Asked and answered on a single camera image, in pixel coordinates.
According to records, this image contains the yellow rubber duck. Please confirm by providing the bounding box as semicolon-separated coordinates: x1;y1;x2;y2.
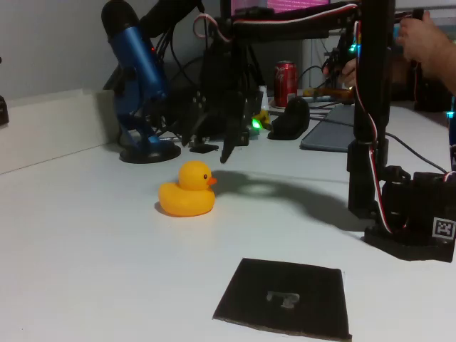
157;160;217;217

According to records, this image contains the black leader robot arm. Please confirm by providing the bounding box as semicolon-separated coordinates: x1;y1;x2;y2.
322;9;456;113

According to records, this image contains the person's right forearm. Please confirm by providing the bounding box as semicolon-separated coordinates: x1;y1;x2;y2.
423;35;456;97

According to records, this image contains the black cardboard square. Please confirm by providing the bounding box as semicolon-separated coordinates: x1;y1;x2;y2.
212;258;353;342

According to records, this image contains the person's left hand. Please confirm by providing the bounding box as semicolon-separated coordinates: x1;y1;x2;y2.
340;56;357;88

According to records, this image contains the person's right hand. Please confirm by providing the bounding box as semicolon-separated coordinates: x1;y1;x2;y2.
396;11;449;78

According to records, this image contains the black audio device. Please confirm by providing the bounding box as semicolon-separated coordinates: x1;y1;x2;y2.
167;85;257;140

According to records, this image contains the black tripod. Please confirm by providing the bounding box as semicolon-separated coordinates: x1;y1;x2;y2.
227;42;266;104

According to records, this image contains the black rounded figure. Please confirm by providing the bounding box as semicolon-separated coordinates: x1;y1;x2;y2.
267;95;311;140

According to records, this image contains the red cola can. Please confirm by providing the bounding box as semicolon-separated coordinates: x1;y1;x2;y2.
274;60;299;108

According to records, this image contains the blue desktop microphone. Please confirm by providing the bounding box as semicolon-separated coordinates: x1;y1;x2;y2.
101;0;182;165

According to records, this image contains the grey flat tablet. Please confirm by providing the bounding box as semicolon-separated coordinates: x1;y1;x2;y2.
300;105;357;153

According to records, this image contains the computer monitor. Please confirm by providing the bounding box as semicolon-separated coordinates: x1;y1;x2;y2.
220;0;331;46

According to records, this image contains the yellow hand tool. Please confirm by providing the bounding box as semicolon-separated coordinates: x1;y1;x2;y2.
302;88;356;100

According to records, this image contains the white low ledge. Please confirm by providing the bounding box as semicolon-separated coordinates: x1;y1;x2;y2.
0;88;120;175

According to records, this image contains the dark blue object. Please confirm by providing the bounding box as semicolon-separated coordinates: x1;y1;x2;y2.
447;110;456;172

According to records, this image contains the black white fiducial tag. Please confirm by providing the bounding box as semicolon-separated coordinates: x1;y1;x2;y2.
432;217;456;240

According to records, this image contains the black hanging cable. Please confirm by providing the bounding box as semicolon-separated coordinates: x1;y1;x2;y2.
197;0;211;86

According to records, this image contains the small black base plate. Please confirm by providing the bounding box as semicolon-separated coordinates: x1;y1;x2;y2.
188;142;220;154

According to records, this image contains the red white servo cable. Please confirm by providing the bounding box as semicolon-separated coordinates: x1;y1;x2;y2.
352;19;378;150
368;147;410;236
193;13;234;44

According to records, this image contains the black cable bundle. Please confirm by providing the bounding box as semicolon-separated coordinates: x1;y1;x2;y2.
155;28;179;72

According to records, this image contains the dark cable on table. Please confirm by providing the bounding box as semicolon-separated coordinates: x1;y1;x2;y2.
386;132;448;174

